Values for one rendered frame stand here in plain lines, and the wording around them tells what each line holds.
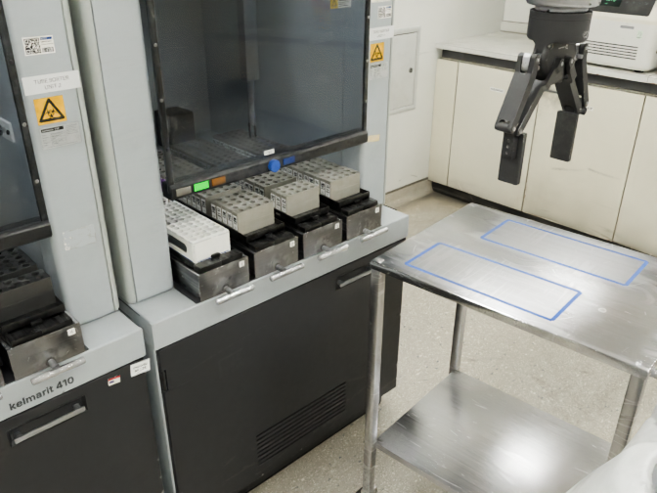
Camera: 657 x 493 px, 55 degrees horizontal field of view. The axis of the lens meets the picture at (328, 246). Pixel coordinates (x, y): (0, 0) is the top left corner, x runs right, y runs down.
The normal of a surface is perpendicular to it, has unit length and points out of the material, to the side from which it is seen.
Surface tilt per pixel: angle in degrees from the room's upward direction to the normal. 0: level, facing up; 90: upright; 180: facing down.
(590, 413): 0
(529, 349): 0
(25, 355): 90
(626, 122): 90
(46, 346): 90
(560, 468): 0
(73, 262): 90
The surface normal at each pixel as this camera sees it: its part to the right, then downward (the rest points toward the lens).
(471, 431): 0.00, -0.89
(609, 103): -0.72, 0.31
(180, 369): 0.65, 0.35
